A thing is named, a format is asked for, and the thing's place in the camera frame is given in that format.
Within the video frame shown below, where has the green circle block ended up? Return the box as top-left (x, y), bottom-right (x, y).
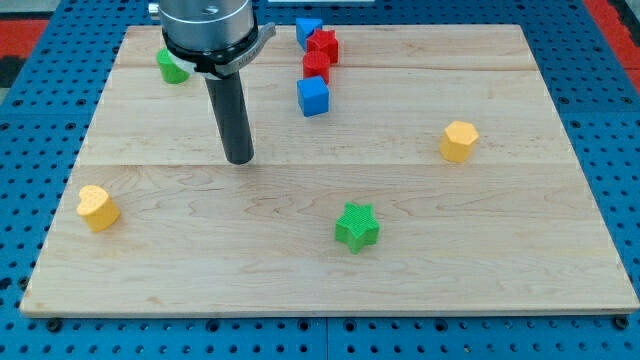
top-left (155, 48), bottom-right (190, 84)

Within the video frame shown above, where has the red circle block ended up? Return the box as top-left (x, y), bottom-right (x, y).
top-left (302, 51), bottom-right (331, 84)

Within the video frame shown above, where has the green star block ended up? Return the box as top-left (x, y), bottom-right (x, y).
top-left (334, 202), bottom-right (380, 254)

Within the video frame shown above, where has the blue cube block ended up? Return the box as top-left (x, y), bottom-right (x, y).
top-left (296, 76), bottom-right (330, 117)

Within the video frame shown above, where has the wooden board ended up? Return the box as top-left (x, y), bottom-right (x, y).
top-left (21, 25), bottom-right (639, 318)

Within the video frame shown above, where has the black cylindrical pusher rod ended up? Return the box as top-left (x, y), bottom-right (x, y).
top-left (205, 72), bottom-right (254, 165)

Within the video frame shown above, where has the red star block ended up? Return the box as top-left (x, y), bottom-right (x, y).
top-left (306, 29), bottom-right (339, 64)

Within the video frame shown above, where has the yellow hexagon block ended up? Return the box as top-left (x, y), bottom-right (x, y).
top-left (439, 121), bottom-right (479, 163)

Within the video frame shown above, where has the blue triangle block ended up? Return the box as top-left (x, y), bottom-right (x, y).
top-left (295, 18), bottom-right (323, 51)

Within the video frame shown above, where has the yellow heart block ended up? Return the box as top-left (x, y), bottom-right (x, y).
top-left (76, 185), bottom-right (121, 232)

